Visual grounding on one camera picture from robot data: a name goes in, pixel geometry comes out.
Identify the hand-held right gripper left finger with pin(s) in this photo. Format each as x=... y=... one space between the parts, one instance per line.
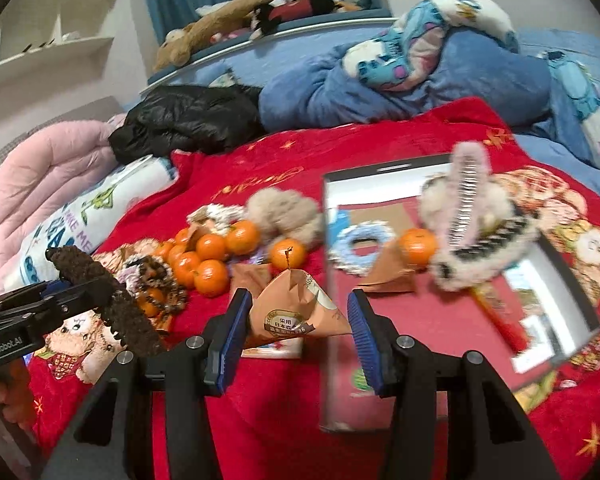
x=230 y=340

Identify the pink quilt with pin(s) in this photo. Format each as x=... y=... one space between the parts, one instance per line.
x=35 y=170

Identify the brown fuzzy hair clip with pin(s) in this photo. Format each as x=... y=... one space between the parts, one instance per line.
x=130 y=320

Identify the pile of tangerines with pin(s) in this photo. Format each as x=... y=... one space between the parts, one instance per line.
x=210 y=277

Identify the brown plush dog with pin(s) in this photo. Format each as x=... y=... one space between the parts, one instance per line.
x=215 y=20

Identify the black red mouse plush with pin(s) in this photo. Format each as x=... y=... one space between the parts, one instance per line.
x=290 y=10

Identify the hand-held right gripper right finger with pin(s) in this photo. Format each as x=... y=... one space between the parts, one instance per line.
x=365 y=340

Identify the white plush toy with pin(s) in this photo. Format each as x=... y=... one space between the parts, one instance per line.
x=210 y=10

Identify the white wall shelf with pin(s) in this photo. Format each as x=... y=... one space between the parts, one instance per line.
x=55 y=5

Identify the white fuzzy black-toothed hair clip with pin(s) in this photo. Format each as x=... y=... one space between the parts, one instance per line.
x=505 y=255

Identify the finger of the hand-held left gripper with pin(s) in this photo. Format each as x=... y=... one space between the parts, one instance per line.
x=35 y=294
x=80 y=300

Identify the person's left hand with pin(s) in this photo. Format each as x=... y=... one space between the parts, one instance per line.
x=5 y=395

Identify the blue white scrunchie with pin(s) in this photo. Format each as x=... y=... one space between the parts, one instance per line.
x=340 y=255

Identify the beige fluffy pompom scrunchie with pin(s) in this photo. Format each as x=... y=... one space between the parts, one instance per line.
x=280 y=212

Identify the single orange tangerine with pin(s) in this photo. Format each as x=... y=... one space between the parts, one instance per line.
x=417 y=247

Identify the blue cartoon printed blanket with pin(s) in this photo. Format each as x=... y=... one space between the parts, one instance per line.
x=480 y=75

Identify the black cardboard box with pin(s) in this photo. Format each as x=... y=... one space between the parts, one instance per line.
x=370 y=190

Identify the orange black plush toy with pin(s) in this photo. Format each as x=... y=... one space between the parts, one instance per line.
x=347 y=6

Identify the white printed pillow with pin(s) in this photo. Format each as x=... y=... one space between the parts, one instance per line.
x=115 y=195

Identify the flat printed packet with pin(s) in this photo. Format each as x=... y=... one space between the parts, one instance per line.
x=280 y=352

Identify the red flat packet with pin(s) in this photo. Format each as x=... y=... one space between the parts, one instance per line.
x=497 y=317

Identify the red printed blanket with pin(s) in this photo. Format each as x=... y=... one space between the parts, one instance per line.
x=280 y=410

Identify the blue bed sheet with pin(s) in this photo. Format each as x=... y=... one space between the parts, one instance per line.
x=250 y=62

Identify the blue curved headboard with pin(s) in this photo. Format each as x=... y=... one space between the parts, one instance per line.
x=305 y=27

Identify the pink fuzzy hair clip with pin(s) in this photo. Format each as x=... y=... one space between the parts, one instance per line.
x=437 y=205

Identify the black puffer jacket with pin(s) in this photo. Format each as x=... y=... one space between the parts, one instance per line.
x=180 y=120

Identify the brown cardboard sheet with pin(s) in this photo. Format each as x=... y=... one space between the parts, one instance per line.
x=405 y=217

